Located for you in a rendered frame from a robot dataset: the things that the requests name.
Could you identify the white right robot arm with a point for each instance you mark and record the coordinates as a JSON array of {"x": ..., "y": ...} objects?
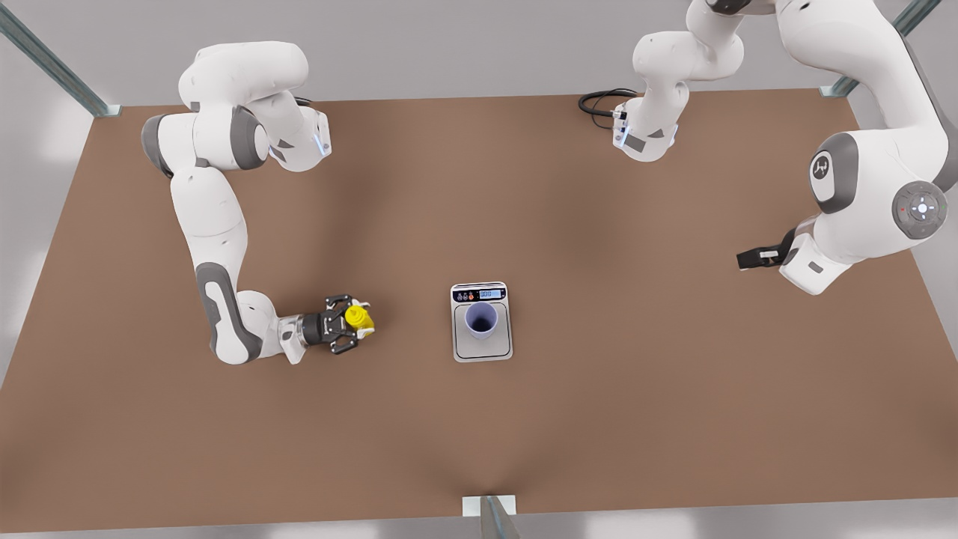
[{"x": 209, "y": 217}]

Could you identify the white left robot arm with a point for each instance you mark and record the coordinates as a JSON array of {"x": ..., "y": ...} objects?
[{"x": 868, "y": 150}]

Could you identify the purple cup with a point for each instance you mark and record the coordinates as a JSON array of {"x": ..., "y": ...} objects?
[{"x": 481, "y": 320}]

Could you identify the yellow sauce bottle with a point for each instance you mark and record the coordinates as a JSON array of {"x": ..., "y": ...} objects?
[{"x": 361, "y": 319}]

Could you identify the grey digital kitchen scale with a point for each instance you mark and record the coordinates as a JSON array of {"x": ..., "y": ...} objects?
[{"x": 483, "y": 349}]

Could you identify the silver frame post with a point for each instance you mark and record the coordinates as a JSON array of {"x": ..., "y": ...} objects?
[
  {"x": 52, "y": 64},
  {"x": 494, "y": 516},
  {"x": 883, "y": 46}
]

